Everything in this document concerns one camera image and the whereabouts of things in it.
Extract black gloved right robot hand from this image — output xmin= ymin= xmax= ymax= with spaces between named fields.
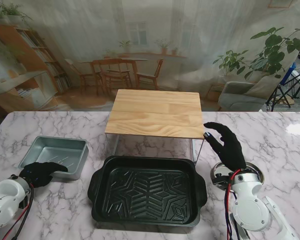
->
xmin=203 ymin=121 xmax=247 ymax=172

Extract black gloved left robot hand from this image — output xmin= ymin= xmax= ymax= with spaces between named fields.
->
xmin=18 ymin=161 xmax=69 ymax=188

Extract kidney-shaped steel dish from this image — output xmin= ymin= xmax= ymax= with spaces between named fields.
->
xmin=209 ymin=161 xmax=265 ymax=192

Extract silver rectangular baking tin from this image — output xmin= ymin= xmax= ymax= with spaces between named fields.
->
xmin=18 ymin=136 xmax=88 ymax=181

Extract large black patterned baking tray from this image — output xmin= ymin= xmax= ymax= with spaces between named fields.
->
xmin=87 ymin=155 xmax=208 ymax=228

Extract wooden shelf with metal legs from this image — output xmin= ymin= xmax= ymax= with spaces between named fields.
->
xmin=104 ymin=89 xmax=206 ymax=166

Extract black tripod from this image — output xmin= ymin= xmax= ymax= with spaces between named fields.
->
xmin=265 ymin=67 xmax=300 ymax=112

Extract blue panel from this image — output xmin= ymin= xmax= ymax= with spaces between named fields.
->
xmin=279 ymin=62 xmax=297 ymax=86

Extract printed room scene backdrop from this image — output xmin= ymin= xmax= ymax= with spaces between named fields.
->
xmin=0 ymin=0 xmax=300 ymax=112

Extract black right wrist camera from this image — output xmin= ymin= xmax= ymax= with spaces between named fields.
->
xmin=212 ymin=172 xmax=231 ymax=187

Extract red black left arm cables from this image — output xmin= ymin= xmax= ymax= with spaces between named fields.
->
xmin=2 ymin=183 xmax=35 ymax=240

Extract red black arm cables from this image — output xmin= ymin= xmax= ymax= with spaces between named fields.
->
xmin=2 ymin=183 xmax=35 ymax=240
xmin=223 ymin=168 xmax=242 ymax=240

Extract red black right arm cables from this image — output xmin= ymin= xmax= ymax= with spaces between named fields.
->
xmin=223 ymin=168 xmax=242 ymax=240

